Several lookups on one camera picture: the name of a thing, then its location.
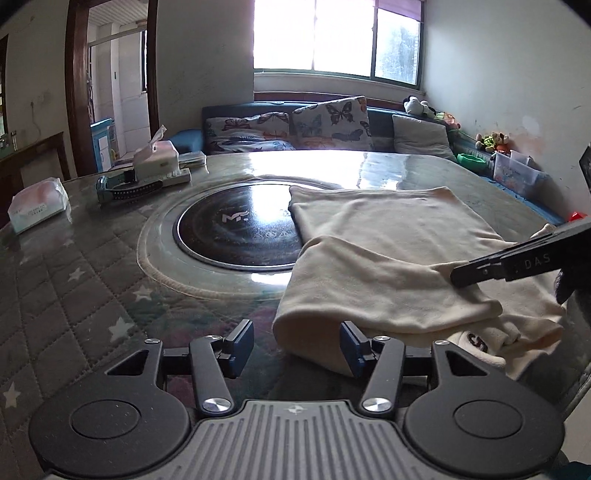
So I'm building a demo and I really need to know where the round black induction cooktop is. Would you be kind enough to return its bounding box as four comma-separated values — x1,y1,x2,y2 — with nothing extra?
174,185,306,270

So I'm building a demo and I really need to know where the cream sweatshirt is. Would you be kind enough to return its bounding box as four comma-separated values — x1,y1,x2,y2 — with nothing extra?
272,186,567,380

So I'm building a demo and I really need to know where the blue cardboard box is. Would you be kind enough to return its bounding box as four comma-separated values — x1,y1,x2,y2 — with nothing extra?
90,118,117,172

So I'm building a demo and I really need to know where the white power strip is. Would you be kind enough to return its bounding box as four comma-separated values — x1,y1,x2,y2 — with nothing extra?
159,168,191,186

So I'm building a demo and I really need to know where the person's right hand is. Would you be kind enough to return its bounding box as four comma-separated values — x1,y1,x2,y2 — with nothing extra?
555,264,591,324

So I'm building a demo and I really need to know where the dark blue sofa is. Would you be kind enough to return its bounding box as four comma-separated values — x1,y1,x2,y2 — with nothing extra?
202,91,566,222

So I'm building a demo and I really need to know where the soft tissue pack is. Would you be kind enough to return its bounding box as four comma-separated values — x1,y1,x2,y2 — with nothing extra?
8,178,70,235

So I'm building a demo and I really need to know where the green plastic container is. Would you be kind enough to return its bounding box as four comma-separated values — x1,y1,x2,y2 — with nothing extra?
457,153,491,172

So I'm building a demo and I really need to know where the dark wooden cabinet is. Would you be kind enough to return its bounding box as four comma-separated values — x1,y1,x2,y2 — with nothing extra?
0,131,71,222

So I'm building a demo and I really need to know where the clear plastic storage box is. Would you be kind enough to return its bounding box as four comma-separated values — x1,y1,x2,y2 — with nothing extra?
492,151,550,197

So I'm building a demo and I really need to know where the brown plush toy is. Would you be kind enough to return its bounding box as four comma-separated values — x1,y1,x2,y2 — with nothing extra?
475,132,511,154

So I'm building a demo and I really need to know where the grey pillow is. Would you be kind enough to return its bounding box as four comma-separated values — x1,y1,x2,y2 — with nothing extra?
392,114,458,162

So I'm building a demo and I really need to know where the white tissue box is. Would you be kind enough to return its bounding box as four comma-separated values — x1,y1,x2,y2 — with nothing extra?
132,124,180,182

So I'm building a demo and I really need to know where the black and white plush toy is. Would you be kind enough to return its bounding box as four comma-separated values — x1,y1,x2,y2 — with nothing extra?
404,96,437,118

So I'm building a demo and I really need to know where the large butterfly print pillow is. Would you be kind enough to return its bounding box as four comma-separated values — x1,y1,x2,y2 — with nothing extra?
289,96,374,151

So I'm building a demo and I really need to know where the brown wooden door frame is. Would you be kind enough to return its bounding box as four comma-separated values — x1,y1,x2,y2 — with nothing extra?
65,0,160,176

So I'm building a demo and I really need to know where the flat butterfly print pillow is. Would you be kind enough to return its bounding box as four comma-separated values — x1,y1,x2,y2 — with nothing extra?
204,112,297,155

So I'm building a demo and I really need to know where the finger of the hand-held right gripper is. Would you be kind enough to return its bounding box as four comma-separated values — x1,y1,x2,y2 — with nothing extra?
450,241,525,288

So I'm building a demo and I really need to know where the blue stool cushion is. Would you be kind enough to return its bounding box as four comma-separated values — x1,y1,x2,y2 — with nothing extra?
169,128,204,153

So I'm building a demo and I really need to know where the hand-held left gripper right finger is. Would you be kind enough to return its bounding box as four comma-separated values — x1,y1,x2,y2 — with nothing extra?
339,321,491,415

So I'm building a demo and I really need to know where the window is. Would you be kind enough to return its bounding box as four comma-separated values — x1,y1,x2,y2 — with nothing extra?
253,0,424,88

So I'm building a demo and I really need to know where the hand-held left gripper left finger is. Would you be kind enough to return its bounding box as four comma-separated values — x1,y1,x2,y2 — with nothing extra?
106,320,255,415

